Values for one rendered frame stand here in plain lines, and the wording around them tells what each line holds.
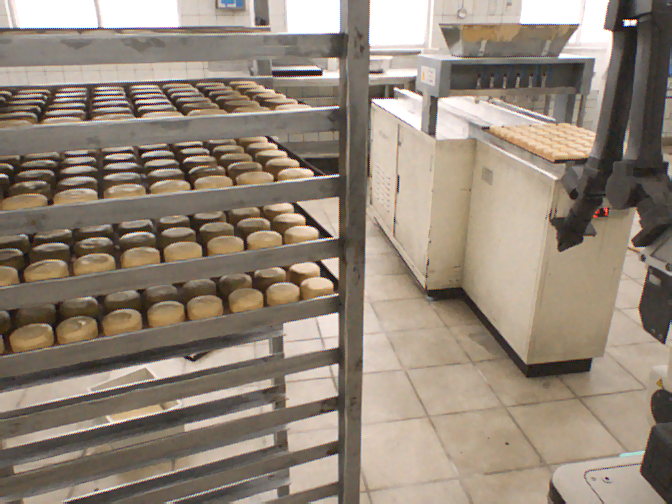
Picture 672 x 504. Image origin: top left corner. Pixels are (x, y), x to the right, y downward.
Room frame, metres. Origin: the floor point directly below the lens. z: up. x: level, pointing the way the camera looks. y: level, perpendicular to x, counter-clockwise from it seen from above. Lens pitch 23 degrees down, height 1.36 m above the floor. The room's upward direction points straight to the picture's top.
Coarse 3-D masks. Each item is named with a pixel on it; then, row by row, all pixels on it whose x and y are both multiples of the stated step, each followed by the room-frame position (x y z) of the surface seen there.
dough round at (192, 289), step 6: (192, 282) 0.78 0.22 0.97; (198, 282) 0.78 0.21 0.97; (204, 282) 0.78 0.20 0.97; (210, 282) 0.78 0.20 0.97; (186, 288) 0.76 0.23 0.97; (192, 288) 0.76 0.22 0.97; (198, 288) 0.76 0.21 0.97; (204, 288) 0.76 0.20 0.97; (210, 288) 0.76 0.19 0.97; (186, 294) 0.75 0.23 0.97; (192, 294) 0.75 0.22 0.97; (198, 294) 0.75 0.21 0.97; (204, 294) 0.75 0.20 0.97; (210, 294) 0.76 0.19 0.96; (186, 300) 0.75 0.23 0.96
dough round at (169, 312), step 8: (160, 304) 0.71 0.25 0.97; (168, 304) 0.71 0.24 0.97; (176, 304) 0.71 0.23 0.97; (152, 312) 0.69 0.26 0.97; (160, 312) 0.69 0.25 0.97; (168, 312) 0.69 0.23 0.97; (176, 312) 0.69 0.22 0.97; (152, 320) 0.68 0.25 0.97; (160, 320) 0.67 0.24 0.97; (168, 320) 0.67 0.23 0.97; (176, 320) 0.68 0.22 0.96
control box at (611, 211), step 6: (606, 198) 1.85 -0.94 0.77; (564, 204) 1.86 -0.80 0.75; (570, 204) 1.83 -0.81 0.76; (606, 204) 1.85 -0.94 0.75; (564, 210) 1.85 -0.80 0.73; (600, 210) 1.85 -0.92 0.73; (612, 210) 1.86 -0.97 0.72; (618, 210) 1.86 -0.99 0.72; (624, 210) 1.87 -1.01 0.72; (564, 216) 1.85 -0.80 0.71; (600, 216) 1.85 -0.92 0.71; (606, 216) 1.85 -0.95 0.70; (612, 216) 1.86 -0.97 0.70
